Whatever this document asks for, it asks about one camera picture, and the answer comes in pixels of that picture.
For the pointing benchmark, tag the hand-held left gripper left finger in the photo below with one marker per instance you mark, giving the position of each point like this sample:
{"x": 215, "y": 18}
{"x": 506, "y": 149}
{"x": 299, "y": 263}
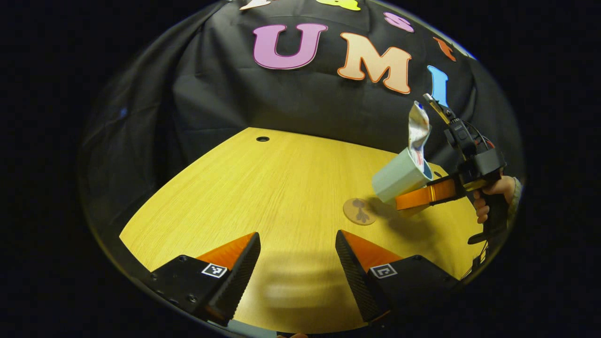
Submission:
{"x": 239, "y": 279}

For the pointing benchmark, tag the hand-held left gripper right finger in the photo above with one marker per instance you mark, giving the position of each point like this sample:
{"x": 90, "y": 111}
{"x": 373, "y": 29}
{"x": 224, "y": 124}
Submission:
{"x": 355, "y": 277}

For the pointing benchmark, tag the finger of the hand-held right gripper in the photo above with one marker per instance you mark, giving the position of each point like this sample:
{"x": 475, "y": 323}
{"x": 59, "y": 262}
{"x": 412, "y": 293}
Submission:
{"x": 422, "y": 197}

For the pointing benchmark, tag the round brown cork coaster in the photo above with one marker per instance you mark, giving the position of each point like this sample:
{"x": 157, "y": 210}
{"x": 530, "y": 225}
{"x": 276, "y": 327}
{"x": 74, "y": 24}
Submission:
{"x": 359, "y": 213}

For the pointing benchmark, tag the white toothpaste tube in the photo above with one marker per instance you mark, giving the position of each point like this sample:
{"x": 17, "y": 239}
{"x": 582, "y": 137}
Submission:
{"x": 419, "y": 131}

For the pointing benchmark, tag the wooden desktop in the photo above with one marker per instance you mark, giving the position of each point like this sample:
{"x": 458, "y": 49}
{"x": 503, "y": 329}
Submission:
{"x": 281, "y": 197}

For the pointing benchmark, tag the black backdrop cloth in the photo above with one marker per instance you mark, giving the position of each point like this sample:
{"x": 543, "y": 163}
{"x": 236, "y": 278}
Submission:
{"x": 211, "y": 94}

